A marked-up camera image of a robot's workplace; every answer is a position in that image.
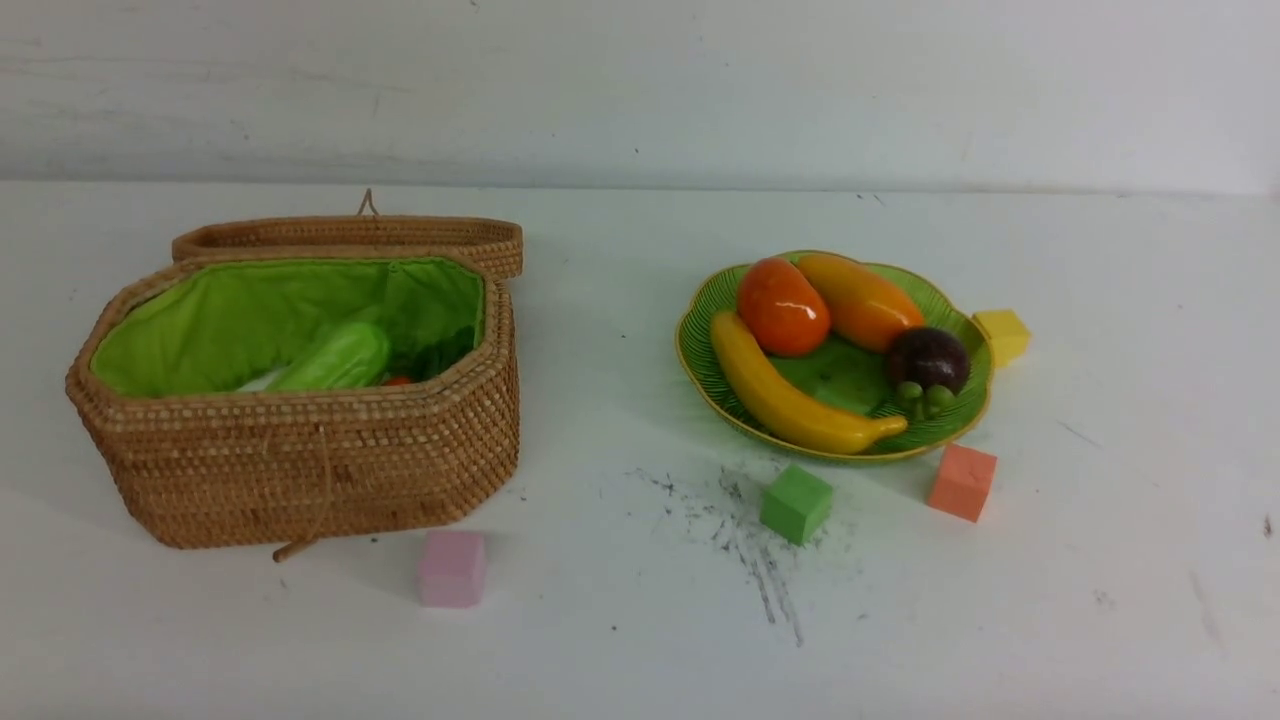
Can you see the green bitter gourd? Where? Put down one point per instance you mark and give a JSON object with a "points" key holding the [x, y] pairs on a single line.
{"points": [[351, 355]]}

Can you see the yellow foam cube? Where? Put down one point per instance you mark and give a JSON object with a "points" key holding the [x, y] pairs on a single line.
{"points": [[1008, 336]]}

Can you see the orange mango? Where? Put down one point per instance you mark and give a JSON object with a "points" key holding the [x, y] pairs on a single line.
{"points": [[867, 309]]}

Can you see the orange persimmon with leaves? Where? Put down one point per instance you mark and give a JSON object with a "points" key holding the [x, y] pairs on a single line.
{"points": [[782, 309]]}

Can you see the green foam cube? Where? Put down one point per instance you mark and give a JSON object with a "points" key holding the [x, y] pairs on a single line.
{"points": [[796, 504]]}

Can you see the white radish with leaves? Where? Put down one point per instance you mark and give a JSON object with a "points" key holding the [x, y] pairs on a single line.
{"points": [[259, 384]]}

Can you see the dark purple mangosteen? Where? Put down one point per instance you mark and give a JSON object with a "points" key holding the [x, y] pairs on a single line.
{"points": [[927, 368]]}

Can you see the salmon pink foam cube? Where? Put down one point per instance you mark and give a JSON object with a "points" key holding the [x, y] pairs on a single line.
{"points": [[962, 482]]}

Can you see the orange carrot with leaves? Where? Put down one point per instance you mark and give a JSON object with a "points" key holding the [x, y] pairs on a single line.
{"points": [[429, 361]]}

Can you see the yellow banana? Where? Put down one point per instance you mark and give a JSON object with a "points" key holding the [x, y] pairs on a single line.
{"points": [[787, 413]]}

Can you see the woven wicker basket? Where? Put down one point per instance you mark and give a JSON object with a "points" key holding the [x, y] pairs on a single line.
{"points": [[200, 465]]}

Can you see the green glass leaf plate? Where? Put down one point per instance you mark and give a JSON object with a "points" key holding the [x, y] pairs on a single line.
{"points": [[839, 373]]}

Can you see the light pink foam cube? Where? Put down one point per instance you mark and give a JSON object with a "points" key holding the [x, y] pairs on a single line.
{"points": [[452, 569]]}

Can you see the woven basket lid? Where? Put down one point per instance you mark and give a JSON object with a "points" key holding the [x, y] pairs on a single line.
{"points": [[492, 246]]}

